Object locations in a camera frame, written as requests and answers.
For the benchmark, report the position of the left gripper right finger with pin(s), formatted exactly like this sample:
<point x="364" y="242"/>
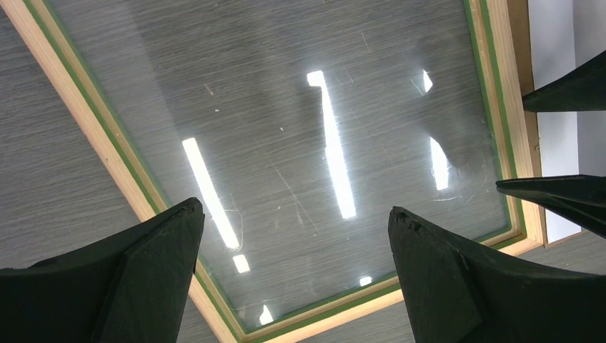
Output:
<point x="458" y="290"/>

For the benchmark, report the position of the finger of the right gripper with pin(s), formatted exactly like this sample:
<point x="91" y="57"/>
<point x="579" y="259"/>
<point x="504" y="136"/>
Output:
<point x="583" y="89"/>
<point x="577" y="198"/>

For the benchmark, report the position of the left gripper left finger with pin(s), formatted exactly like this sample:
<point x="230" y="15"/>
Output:
<point x="129" y="287"/>

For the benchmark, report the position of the wooden picture frame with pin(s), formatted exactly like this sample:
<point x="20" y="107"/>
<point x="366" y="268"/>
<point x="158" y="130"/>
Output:
<point x="489" y="24"/>

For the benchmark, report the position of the landscape photo print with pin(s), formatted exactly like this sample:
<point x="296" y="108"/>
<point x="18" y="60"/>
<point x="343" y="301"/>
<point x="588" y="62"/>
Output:
<point x="589" y="30"/>

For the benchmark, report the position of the brown backing board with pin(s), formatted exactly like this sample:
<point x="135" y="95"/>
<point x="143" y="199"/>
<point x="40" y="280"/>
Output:
<point x="525" y="71"/>

